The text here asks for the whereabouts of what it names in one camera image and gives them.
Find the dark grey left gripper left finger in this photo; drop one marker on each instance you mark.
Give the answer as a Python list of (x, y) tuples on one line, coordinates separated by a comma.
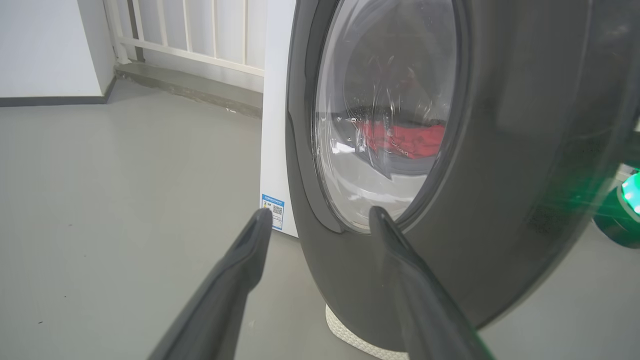
[(225, 295)]

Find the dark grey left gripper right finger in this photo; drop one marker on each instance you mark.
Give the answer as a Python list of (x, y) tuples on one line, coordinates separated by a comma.
[(420, 300)]

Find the white plastic laundry basket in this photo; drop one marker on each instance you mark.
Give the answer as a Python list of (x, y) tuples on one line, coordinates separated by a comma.
[(345, 332)]

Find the dark grey washing machine door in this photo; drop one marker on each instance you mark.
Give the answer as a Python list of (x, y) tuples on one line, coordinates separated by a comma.
[(500, 200)]

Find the white metal railing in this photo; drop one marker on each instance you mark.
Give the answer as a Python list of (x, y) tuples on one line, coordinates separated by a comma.
[(200, 55)]

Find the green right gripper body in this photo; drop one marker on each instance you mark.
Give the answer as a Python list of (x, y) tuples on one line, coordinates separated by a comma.
[(622, 220)]

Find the blue energy label sticker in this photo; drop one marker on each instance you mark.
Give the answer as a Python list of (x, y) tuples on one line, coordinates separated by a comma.
[(272, 212)]

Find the red garment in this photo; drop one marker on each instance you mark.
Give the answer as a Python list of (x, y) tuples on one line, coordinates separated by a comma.
[(410, 142)]

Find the white washing machine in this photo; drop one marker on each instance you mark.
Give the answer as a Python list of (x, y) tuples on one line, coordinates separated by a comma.
[(277, 100)]

